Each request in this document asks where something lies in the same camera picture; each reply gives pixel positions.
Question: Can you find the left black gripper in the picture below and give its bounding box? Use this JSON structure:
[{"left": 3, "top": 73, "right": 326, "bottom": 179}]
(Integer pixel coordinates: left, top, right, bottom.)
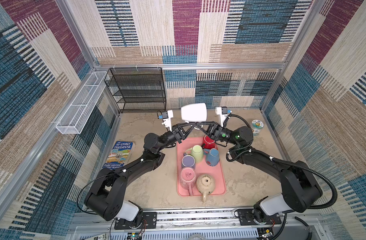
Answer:
[{"left": 156, "top": 124, "right": 194, "bottom": 155}]

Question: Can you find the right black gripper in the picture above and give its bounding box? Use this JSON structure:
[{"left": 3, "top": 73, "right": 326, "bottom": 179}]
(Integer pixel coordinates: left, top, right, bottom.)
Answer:
[{"left": 196, "top": 120, "right": 238, "bottom": 146}]

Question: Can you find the red ceramic mug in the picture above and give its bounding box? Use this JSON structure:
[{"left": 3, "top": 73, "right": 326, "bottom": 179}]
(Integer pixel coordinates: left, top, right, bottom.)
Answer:
[{"left": 202, "top": 136, "right": 218, "bottom": 150}]

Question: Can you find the white ceramic mug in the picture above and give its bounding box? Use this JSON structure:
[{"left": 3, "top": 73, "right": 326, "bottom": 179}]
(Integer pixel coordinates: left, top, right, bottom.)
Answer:
[{"left": 181, "top": 103, "right": 207, "bottom": 122}]

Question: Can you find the light green ceramic mug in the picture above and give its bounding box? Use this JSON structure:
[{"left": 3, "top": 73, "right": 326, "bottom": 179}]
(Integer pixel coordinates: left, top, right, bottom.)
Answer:
[{"left": 184, "top": 145, "right": 204, "bottom": 164}]

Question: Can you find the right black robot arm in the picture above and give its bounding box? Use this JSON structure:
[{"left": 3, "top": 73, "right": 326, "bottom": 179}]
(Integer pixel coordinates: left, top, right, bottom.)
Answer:
[{"left": 197, "top": 122, "right": 325, "bottom": 222}]

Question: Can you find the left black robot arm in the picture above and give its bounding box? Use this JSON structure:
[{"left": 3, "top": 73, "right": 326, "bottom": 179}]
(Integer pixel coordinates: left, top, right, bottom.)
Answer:
[{"left": 84, "top": 122, "right": 198, "bottom": 221}]

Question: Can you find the blue dotted ceramic mug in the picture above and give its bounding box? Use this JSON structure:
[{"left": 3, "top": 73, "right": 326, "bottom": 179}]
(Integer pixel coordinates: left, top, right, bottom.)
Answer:
[{"left": 203, "top": 148, "right": 220, "bottom": 167}]

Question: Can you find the purple ceramic mug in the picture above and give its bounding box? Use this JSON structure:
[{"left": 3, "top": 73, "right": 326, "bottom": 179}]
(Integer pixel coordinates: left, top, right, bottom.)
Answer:
[{"left": 181, "top": 155, "right": 196, "bottom": 169}]

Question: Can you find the pink ghost pattern mug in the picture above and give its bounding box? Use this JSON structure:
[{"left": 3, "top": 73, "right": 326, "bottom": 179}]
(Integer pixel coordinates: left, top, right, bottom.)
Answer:
[{"left": 179, "top": 167, "right": 197, "bottom": 196}]

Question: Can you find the pink plastic tray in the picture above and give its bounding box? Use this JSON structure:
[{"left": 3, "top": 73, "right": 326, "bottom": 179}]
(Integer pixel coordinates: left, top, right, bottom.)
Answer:
[{"left": 176, "top": 137, "right": 226, "bottom": 197}]

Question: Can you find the green lidded yogurt cup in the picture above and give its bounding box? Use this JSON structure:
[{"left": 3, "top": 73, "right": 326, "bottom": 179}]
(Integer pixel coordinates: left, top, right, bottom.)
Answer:
[{"left": 251, "top": 120, "right": 265, "bottom": 136}]

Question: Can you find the blue treehouse paperback book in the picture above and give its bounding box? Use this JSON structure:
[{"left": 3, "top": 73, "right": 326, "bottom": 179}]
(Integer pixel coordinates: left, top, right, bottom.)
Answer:
[{"left": 103, "top": 141, "right": 135, "bottom": 170}]

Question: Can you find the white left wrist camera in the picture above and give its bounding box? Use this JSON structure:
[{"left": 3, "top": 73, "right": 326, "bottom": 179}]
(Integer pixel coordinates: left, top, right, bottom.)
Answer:
[{"left": 157, "top": 110, "right": 173, "bottom": 131}]

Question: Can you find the black wire mesh shelf rack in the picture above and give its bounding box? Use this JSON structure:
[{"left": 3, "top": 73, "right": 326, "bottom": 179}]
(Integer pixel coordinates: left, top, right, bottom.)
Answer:
[{"left": 105, "top": 67, "right": 167, "bottom": 113}]

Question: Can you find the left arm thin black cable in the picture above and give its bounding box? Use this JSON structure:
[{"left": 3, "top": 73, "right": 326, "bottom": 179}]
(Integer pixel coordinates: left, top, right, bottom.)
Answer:
[{"left": 77, "top": 173, "right": 117, "bottom": 215}]

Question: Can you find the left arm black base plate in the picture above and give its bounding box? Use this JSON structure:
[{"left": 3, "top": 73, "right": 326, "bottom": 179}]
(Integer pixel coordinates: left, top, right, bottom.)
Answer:
[{"left": 114, "top": 212, "right": 157, "bottom": 230}]

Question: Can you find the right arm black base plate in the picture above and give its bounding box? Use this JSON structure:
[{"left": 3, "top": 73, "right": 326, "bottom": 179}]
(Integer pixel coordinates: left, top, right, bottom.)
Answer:
[{"left": 234, "top": 209, "right": 282, "bottom": 226}]

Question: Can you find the white wire mesh basket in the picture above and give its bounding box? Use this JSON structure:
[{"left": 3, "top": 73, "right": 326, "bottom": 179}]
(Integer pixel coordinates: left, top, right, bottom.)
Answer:
[{"left": 56, "top": 72, "right": 107, "bottom": 135}]

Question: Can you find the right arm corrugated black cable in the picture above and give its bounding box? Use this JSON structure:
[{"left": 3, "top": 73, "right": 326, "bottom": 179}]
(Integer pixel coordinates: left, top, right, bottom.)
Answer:
[{"left": 225, "top": 113, "right": 338, "bottom": 240}]

